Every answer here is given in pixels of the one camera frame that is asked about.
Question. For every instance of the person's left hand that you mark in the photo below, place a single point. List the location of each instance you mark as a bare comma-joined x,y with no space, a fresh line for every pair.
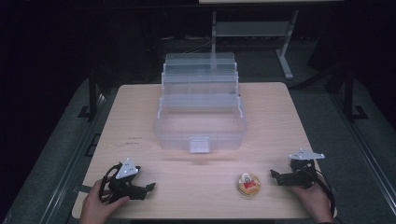
96,205

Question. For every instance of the person's right hand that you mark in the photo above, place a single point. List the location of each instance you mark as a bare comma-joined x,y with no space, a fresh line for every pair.
313,200

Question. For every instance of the metal floor rail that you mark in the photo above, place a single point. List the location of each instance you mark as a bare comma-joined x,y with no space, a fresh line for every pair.
364,146
73,155

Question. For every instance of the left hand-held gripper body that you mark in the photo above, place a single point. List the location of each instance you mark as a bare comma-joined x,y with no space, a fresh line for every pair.
126,174

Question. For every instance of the round gold tin red label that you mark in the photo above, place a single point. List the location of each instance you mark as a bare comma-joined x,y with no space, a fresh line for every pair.
249,184

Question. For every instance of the grey metal stand frame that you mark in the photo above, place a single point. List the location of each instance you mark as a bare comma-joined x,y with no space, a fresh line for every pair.
249,28

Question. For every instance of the black metal stand post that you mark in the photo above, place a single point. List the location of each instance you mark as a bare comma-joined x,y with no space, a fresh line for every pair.
92,96
350,96

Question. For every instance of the clear plastic tiered storage box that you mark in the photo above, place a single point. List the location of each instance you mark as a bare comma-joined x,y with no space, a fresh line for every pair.
199,124

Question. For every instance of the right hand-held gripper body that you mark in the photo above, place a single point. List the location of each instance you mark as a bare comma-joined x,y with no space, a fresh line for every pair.
303,171

